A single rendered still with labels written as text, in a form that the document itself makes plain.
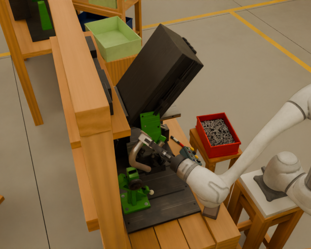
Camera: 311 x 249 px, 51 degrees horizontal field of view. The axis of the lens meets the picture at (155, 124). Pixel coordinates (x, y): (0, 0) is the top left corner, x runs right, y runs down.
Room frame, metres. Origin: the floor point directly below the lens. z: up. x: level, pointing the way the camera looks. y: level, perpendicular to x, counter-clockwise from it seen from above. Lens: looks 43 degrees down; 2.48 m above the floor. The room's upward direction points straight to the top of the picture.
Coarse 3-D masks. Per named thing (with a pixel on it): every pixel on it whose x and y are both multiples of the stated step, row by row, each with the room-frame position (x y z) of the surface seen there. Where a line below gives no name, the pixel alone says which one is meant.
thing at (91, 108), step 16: (48, 0) 1.30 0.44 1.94; (64, 0) 1.29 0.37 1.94; (64, 16) 1.15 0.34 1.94; (64, 32) 1.03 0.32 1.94; (80, 32) 1.03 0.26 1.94; (64, 48) 0.92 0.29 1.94; (80, 48) 0.92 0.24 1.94; (64, 64) 0.83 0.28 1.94; (80, 64) 0.83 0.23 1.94; (80, 80) 0.75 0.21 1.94; (96, 80) 0.75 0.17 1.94; (80, 96) 0.68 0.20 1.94; (96, 96) 0.68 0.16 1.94; (80, 112) 0.62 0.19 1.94; (96, 112) 0.63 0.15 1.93; (80, 128) 0.61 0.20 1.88; (96, 128) 0.63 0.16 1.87
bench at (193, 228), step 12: (192, 216) 0.95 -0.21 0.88; (156, 228) 0.88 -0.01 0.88; (168, 228) 0.88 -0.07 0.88; (180, 228) 0.88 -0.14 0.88; (192, 228) 0.88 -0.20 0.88; (204, 228) 0.88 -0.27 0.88; (132, 240) 0.81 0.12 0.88; (144, 240) 0.81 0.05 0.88; (156, 240) 0.81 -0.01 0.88; (168, 240) 0.81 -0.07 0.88; (180, 240) 0.81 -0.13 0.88; (192, 240) 0.81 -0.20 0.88; (204, 240) 0.81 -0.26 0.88
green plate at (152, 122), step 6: (144, 114) 1.36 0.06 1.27; (150, 114) 1.37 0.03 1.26; (144, 120) 1.35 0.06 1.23; (150, 120) 1.36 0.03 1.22; (156, 120) 1.37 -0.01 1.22; (150, 126) 1.35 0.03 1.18; (156, 126) 1.36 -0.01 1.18; (150, 132) 1.34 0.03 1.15; (156, 132) 1.35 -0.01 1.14; (156, 138) 1.34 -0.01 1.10; (144, 144) 1.31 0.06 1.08
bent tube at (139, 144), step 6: (144, 132) 1.01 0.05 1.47; (150, 138) 1.01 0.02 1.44; (138, 144) 0.98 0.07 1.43; (132, 150) 0.96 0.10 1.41; (138, 150) 0.96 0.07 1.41; (132, 156) 0.95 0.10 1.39; (132, 162) 0.94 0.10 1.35; (138, 168) 0.97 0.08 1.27; (144, 168) 0.99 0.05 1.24; (150, 168) 1.03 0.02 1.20
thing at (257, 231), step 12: (240, 192) 1.18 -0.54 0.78; (240, 204) 1.20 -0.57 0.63; (252, 216) 1.05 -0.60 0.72; (288, 216) 1.05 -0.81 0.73; (300, 216) 1.06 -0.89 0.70; (240, 228) 1.24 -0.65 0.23; (252, 228) 1.01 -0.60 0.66; (264, 228) 0.97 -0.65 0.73; (276, 228) 1.10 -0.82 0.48; (288, 228) 1.05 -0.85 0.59; (252, 240) 0.97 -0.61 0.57; (264, 240) 1.16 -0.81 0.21; (276, 240) 1.07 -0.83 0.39
